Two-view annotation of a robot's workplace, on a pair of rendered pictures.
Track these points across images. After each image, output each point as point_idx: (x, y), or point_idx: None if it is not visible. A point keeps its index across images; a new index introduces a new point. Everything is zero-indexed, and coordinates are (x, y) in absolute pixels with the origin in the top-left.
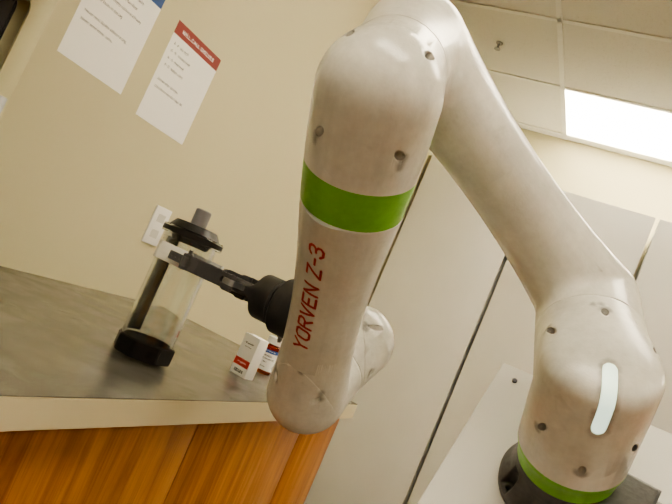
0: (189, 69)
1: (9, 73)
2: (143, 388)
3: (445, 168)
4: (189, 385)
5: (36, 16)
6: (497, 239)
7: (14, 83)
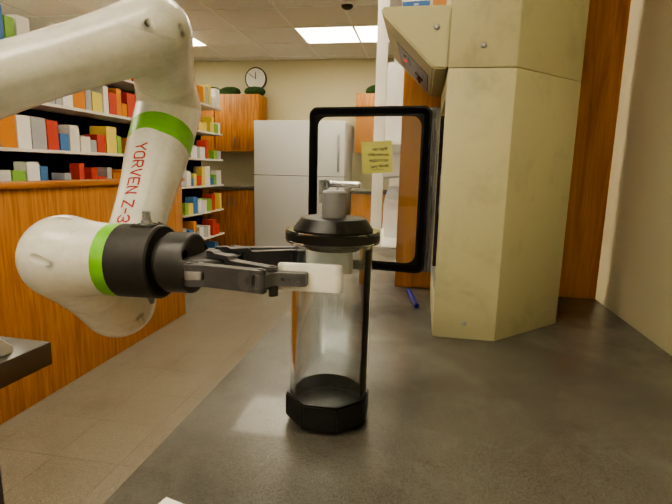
0: None
1: (442, 156)
2: (262, 362)
3: (90, 86)
4: (241, 409)
5: (445, 105)
6: (15, 112)
7: (442, 160)
